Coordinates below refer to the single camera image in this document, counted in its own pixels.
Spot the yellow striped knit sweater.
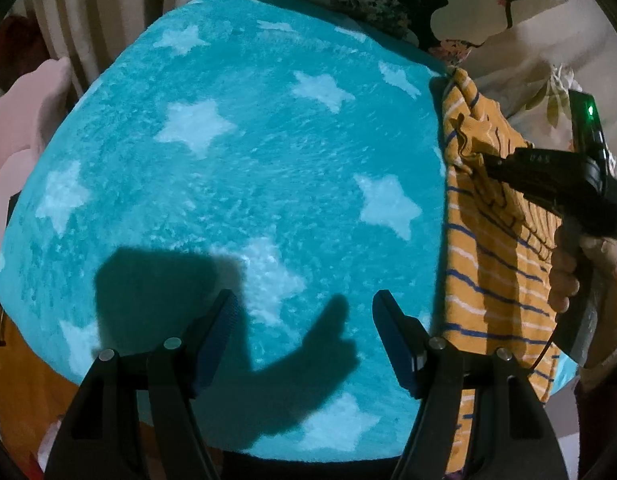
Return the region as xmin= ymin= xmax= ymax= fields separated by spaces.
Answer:
xmin=440 ymin=66 xmax=565 ymax=476

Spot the pink cloth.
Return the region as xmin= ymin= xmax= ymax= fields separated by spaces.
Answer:
xmin=0 ymin=58 xmax=72 ymax=245

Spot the turquoise star cartoon blanket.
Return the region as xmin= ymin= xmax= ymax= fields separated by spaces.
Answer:
xmin=0 ymin=0 xmax=447 ymax=462

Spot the white pillow with leaf print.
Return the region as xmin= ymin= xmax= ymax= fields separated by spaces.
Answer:
xmin=502 ymin=64 xmax=617 ymax=167

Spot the right hand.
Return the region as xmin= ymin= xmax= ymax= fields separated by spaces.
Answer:
xmin=548 ymin=226 xmax=617 ymax=392

